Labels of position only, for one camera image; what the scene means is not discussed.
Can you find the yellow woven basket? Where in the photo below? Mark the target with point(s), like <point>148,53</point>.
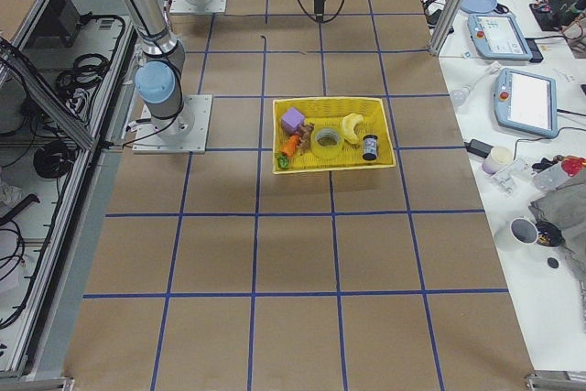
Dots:
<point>329,112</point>

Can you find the purple foam cube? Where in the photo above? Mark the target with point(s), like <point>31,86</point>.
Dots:
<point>292,120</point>

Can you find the pale banana slice toy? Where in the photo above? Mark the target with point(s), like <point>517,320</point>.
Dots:
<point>348,127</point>

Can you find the brown toy lion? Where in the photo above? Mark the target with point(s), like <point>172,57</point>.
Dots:
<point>304,132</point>

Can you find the light blue plate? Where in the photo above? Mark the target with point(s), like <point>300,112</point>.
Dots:
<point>478,6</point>

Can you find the small black-capped bottle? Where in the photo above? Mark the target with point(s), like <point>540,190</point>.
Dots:
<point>370,147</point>

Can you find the orange toy carrot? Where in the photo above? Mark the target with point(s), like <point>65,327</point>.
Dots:
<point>287,151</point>

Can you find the teach pendant far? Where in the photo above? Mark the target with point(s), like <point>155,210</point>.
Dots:
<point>498,37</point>

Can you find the teach pendant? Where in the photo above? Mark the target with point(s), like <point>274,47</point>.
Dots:
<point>526,102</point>
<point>498,37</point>

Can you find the black power adapter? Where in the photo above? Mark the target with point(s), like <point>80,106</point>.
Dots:
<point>478,148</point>

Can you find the teach pendant near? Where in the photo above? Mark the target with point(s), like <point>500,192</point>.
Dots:
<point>526,102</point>

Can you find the white lidded jar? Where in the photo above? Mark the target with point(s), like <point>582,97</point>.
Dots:
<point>498,158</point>

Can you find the white mug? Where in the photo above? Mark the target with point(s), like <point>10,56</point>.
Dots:
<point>517,234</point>

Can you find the grey cloth bag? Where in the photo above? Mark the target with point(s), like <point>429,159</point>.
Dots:
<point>560,217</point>

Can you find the aluminium frame post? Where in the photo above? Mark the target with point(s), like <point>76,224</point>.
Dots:
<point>453,2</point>

